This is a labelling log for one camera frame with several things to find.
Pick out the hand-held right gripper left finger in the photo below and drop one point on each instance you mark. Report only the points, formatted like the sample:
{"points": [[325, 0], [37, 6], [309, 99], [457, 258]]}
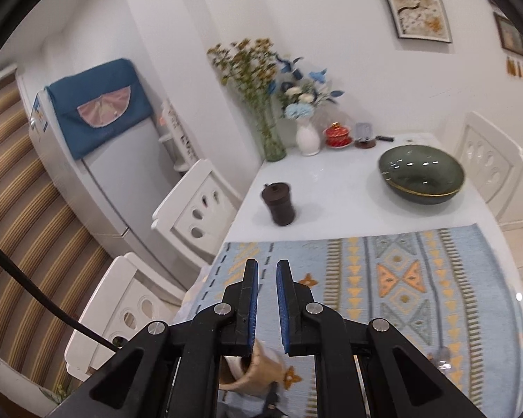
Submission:
{"points": [[253, 305]]}

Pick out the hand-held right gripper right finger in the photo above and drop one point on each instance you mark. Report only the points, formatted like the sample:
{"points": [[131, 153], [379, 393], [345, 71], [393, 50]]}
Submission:
{"points": [[283, 309]]}

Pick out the bamboo utensil holder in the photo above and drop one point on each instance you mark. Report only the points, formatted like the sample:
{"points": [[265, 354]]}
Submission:
{"points": [[261, 370]]}

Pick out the dark brown cup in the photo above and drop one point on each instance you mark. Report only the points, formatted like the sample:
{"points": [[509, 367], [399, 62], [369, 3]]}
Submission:
{"points": [[280, 207]]}

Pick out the white wooden chair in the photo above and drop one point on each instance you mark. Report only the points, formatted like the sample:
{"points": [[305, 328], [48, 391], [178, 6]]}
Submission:
{"points": [[505, 174], [187, 209], [113, 287]]}

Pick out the patterned blue table mat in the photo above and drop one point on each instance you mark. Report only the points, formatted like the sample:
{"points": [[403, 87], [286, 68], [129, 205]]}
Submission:
{"points": [[418, 270]]}

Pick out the glass vase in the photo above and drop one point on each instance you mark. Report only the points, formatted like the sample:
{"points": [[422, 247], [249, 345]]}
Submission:
{"points": [[273, 146]]}

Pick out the white ceramic vase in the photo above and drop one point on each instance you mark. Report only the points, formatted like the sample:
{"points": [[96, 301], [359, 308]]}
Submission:
{"points": [[308, 139]]}

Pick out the white shelf rack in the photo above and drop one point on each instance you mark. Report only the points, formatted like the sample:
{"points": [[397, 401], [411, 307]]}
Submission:
{"points": [[181, 139]]}

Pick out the red lidded teacup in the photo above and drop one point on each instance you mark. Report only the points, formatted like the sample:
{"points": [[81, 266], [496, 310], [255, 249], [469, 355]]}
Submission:
{"points": [[336, 135]]}

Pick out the silver refrigerator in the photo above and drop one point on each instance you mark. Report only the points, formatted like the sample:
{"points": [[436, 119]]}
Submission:
{"points": [[126, 170]]}

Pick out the dark green bowl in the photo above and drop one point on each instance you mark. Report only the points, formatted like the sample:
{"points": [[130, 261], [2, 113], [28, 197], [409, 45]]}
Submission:
{"points": [[418, 174]]}

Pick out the phone stand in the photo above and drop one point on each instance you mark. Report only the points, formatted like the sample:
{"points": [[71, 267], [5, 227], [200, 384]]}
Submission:
{"points": [[364, 130]]}

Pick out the small black object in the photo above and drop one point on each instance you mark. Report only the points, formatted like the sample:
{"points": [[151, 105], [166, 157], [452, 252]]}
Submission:
{"points": [[384, 139]]}

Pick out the green potted plant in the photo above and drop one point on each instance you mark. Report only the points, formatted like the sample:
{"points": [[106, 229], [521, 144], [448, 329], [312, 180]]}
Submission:
{"points": [[59, 394]]}

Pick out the blue cloth cover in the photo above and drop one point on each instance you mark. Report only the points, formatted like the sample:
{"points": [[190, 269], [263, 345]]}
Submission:
{"points": [[69, 100]]}

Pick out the floral wall painting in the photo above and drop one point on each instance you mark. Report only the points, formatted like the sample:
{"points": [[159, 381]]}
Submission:
{"points": [[418, 4]]}

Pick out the hanging wall ornaments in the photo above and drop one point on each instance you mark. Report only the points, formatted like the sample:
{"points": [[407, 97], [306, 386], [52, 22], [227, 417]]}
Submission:
{"points": [[517, 67]]}

